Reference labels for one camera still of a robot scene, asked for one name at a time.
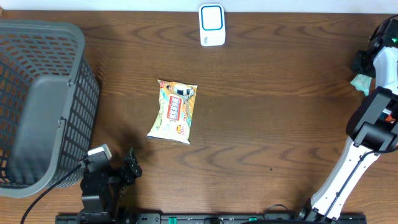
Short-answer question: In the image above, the light blue wet wipes pack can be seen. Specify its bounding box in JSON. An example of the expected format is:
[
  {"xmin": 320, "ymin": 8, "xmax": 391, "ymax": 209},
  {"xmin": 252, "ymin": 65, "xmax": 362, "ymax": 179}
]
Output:
[{"xmin": 350, "ymin": 74, "xmax": 372, "ymax": 96}]

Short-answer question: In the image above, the yellow chips snack bag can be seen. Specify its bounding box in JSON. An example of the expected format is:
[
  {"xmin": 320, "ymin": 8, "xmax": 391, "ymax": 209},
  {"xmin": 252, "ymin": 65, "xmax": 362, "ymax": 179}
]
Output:
[{"xmin": 147, "ymin": 80, "xmax": 198, "ymax": 144}]

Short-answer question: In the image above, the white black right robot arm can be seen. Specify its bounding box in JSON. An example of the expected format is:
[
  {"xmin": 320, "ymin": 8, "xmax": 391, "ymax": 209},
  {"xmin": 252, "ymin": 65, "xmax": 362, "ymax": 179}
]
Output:
[{"xmin": 297, "ymin": 16, "xmax": 397, "ymax": 223}]

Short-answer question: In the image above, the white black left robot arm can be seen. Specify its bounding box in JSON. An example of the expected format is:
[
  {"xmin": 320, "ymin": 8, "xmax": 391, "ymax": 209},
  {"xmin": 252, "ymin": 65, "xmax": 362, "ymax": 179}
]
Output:
[{"xmin": 80, "ymin": 144, "xmax": 142, "ymax": 223}]

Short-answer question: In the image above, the white barcode scanner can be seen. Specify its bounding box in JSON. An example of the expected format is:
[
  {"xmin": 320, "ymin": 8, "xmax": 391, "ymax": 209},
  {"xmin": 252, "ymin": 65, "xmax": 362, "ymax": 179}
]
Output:
[{"xmin": 198, "ymin": 4, "xmax": 226, "ymax": 47}]

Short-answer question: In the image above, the grey plastic mesh basket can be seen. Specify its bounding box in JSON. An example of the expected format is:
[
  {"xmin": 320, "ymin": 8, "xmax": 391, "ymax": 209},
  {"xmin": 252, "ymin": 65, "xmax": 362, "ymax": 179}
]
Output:
[{"xmin": 1, "ymin": 19, "xmax": 100, "ymax": 198}]

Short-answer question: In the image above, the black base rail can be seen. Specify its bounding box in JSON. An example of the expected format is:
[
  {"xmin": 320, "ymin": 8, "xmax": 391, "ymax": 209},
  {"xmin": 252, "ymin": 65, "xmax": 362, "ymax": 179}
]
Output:
[{"xmin": 55, "ymin": 213, "xmax": 368, "ymax": 224}]

